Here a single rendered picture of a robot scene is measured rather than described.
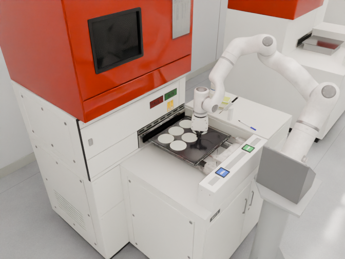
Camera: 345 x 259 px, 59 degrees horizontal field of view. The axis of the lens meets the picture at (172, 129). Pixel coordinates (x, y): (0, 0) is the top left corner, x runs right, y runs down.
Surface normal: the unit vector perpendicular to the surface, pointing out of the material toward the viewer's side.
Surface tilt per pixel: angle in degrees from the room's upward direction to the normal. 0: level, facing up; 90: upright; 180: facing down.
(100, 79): 90
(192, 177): 0
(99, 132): 90
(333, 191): 0
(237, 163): 0
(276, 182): 90
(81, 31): 90
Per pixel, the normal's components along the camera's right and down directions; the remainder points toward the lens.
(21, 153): 0.76, 0.37
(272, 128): 0.00, -0.83
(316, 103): -0.59, 0.40
